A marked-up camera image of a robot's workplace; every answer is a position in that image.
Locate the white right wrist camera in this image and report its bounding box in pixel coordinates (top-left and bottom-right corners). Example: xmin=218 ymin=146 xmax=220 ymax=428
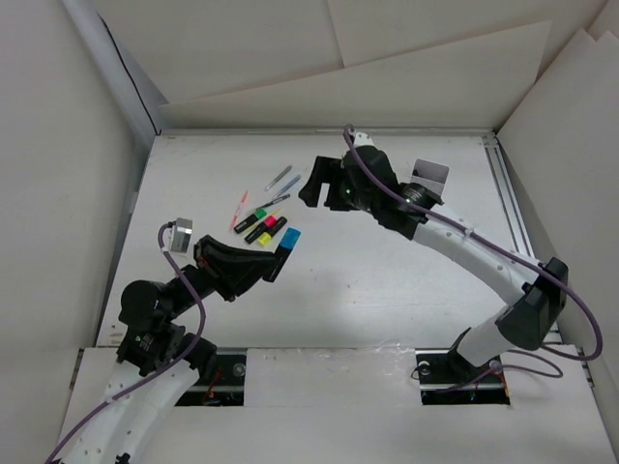
xmin=352 ymin=131 xmax=376 ymax=148

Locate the pink clear pen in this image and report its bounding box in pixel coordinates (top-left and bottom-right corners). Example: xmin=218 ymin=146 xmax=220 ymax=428
xmin=229 ymin=189 xmax=250 ymax=232

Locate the pink cap highlighter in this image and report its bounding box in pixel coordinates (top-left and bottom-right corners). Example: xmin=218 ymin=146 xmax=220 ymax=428
xmin=244 ymin=215 xmax=277 ymax=244

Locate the aluminium rail right side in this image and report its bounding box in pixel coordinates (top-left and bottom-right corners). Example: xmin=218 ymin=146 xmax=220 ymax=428
xmin=482 ymin=132 xmax=535 ymax=257

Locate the green cap highlighter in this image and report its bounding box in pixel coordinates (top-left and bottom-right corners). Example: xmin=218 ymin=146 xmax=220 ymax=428
xmin=233 ymin=208 xmax=267 ymax=234

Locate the blue cap highlighter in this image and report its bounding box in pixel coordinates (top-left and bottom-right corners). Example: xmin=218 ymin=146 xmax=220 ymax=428
xmin=264 ymin=227 xmax=301 ymax=282

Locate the grey green pen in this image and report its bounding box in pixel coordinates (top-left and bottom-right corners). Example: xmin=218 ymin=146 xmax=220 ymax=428
xmin=264 ymin=164 xmax=292 ymax=191

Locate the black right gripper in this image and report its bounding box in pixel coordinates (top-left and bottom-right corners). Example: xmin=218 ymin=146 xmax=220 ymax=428
xmin=299 ymin=155 xmax=378 ymax=215

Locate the black gel pen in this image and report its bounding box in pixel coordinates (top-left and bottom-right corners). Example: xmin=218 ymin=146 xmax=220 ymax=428
xmin=260 ymin=193 xmax=291 ymax=209

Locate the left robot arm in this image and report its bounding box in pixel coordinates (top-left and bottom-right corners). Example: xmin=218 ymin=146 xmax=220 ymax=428
xmin=47 ymin=236 xmax=280 ymax=463

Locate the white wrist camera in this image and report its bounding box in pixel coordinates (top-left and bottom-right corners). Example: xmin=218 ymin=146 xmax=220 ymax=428
xmin=167 ymin=217 xmax=193 ymax=254
xmin=352 ymin=131 xmax=376 ymax=148

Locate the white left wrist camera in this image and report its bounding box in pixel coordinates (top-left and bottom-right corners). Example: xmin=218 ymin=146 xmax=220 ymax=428
xmin=167 ymin=217 xmax=193 ymax=254

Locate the light blue pen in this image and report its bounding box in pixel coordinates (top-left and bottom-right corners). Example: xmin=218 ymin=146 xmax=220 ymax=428
xmin=274 ymin=174 xmax=302 ymax=198

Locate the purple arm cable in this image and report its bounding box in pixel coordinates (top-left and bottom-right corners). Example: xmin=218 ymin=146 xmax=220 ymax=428
xmin=341 ymin=124 xmax=604 ymax=388
xmin=43 ymin=221 xmax=207 ymax=464

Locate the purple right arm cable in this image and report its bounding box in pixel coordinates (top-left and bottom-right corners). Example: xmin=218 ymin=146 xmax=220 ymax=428
xmin=341 ymin=124 xmax=604 ymax=388

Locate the white compartment organizer box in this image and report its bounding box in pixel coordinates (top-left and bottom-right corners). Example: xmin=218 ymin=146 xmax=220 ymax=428
xmin=411 ymin=159 xmax=450 ymax=196

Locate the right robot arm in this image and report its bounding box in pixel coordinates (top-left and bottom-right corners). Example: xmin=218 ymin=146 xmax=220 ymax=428
xmin=299 ymin=146 xmax=568 ymax=381

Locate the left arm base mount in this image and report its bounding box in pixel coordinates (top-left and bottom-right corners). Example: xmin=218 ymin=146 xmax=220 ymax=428
xmin=176 ymin=348 xmax=248 ymax=407

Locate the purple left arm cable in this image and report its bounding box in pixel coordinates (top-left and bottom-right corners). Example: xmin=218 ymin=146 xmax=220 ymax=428
xmin=43 ymin=221 xmax=207 ymax=464

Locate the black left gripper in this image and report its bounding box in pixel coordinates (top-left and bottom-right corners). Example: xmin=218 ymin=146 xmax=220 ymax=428
xmin=163 ymin=234 xmax=278 ymax=320

